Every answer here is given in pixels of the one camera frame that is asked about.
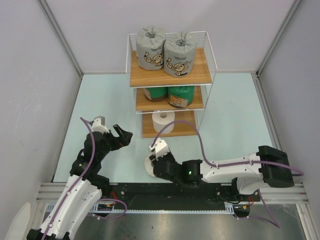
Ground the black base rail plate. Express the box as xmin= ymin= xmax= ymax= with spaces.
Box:
xmin=86 ymin=181 xmax=298 ymax=219

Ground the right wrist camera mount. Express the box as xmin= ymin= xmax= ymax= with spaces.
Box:
xmin=148 ymin=138 xmax=170 ymax=161

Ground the plain white paper roll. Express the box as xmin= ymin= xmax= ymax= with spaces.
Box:
xmin=151 ymin=111 xmax=175 ymax=133

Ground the grey paper roll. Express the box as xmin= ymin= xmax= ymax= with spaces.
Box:
xmin=136 ymin=25 xmax=166 ymax=71
xmin=163 ymin=31 xmax=197 ymax=78

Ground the white object bottom left corner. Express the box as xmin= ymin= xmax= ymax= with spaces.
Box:
xmin=4 ymin=202 xmax=31 ymax=240

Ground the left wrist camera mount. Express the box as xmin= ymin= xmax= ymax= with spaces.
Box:
xmin=90 ymin=115 xmax=109 ymax=134

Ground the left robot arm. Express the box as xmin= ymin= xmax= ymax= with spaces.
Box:
xmin=26 ymin=120 xmax=133 ymax=240

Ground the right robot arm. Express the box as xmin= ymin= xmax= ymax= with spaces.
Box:
xmin=144 ymin=141 xmax=295 ymax=195

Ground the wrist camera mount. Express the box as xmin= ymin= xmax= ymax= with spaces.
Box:
xmin=148 ymin=138 xmax=170 ymax=161
xmin=90 ymin=115 xmax=109 ymax=134

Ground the green paper roll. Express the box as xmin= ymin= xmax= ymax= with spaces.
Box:
xmin=143 ymin=87 xmax=168 ymax=102
xmin=168 ymin=86 xmax=195 ymax=108

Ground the white wire three-tier shelf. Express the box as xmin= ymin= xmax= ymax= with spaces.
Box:
xmin=125 ymin=31 xmax=217 ymax=139

